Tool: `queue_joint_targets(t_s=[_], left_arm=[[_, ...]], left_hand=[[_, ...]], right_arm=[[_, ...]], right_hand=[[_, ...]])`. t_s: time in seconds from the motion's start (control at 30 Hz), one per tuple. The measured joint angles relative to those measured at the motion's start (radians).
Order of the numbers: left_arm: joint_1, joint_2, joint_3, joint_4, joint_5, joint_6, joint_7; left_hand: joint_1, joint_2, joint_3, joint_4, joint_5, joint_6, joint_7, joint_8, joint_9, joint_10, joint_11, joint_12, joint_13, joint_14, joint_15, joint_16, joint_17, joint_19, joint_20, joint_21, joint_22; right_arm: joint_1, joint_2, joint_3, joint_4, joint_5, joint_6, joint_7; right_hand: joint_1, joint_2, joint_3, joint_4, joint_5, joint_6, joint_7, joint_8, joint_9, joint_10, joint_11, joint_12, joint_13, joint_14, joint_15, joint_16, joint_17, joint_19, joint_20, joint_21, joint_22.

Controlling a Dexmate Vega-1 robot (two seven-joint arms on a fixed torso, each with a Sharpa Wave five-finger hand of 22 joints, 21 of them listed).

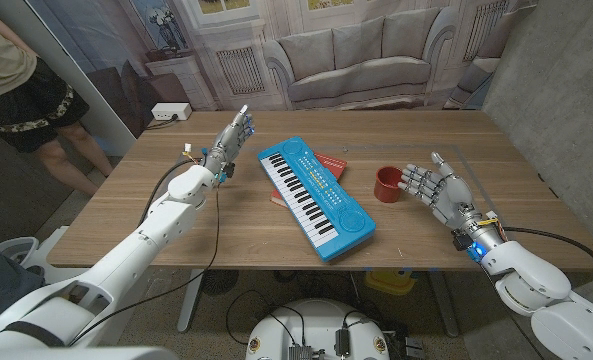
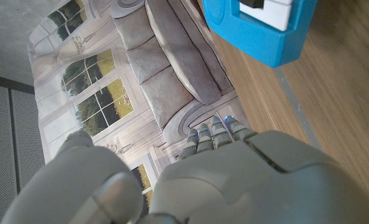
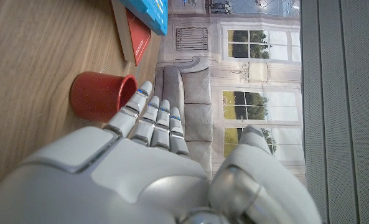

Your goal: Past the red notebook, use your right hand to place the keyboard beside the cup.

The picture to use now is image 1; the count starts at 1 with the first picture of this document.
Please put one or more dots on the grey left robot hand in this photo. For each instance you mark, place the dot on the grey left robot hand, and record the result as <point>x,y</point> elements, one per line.
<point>228,142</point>

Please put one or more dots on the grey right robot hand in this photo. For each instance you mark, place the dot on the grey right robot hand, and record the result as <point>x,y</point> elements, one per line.
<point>453,197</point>

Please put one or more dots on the blue toy piano keyboard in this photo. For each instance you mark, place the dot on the blue toy piano keyboard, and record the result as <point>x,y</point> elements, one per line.
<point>326,200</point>

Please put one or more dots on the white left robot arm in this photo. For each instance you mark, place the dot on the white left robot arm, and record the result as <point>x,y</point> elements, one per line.
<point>156,235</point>

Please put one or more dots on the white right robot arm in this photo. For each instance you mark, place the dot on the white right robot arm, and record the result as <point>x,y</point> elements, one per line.
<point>541,285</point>

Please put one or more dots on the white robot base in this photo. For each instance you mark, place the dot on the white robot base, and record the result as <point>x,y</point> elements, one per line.
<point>316,320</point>

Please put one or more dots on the red cup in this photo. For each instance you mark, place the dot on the red cup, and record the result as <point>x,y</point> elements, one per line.
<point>386,192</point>

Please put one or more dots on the red notebook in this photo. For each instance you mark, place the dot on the red notebook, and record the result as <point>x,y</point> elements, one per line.
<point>333,165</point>

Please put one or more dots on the white power strip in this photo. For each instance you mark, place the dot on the white power strip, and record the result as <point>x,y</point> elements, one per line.
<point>171,111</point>

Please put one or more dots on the grey table leg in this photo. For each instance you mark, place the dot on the grey table leg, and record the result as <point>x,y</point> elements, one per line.
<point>443,300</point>

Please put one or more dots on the yellow plastic object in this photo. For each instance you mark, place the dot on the yellow plastic object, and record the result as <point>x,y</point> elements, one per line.
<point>390,282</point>

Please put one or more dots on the black round fan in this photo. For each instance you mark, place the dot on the black round fan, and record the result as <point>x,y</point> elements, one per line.
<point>221,281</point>

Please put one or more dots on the printed living room backdrop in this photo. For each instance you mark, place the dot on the printed living room backdrop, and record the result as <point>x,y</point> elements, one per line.
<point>356,65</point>

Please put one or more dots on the white table leg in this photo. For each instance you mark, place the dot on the white table leg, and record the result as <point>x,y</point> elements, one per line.
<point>191,300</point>

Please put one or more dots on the round red yellow button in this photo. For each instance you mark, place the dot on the round red yellow button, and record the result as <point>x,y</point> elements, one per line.
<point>254,344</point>
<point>380,344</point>

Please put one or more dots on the small black box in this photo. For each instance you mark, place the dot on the small black box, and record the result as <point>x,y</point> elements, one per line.
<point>342,342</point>

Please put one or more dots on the white floor stand base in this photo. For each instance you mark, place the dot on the white floor stand base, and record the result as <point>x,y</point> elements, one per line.
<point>46,252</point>

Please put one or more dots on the finned metal box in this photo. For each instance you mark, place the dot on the finned metal box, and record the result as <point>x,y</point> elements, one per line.
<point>301,353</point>

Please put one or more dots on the person in beige shirt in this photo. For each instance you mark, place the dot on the person in beige shirt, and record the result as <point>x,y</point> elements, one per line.
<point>6,75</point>

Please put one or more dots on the white robot chest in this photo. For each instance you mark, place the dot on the white robot chest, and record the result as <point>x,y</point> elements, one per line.
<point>76,355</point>

